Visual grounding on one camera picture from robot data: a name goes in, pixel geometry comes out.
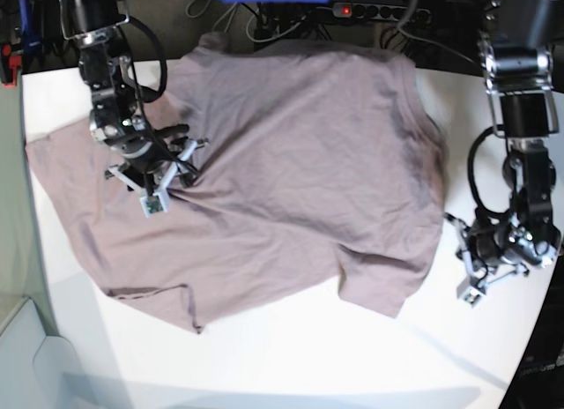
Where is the grey side panel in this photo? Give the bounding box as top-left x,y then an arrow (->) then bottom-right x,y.
1,299 -> 97,408

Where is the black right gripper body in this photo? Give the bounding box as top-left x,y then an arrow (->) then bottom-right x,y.
117,124 -> 189,171

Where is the white cable loop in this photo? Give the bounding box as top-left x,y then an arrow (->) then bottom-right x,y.
212,3 -> 259,42

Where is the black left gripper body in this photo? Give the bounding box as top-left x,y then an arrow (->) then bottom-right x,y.
469,219 -> 561,272

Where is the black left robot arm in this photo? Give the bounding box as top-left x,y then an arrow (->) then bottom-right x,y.
459,0 -> 563,274

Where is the red black clamp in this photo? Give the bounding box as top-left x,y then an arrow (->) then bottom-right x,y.
1,42 -> 23,88

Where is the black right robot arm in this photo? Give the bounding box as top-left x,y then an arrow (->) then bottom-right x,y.
58,0 -> 203,196

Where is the black power strip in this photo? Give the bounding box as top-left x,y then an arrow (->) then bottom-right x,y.
331,3 -> 406,22

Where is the mauve t-shirt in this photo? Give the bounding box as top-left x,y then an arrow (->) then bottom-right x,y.
26,34 -> 445,331

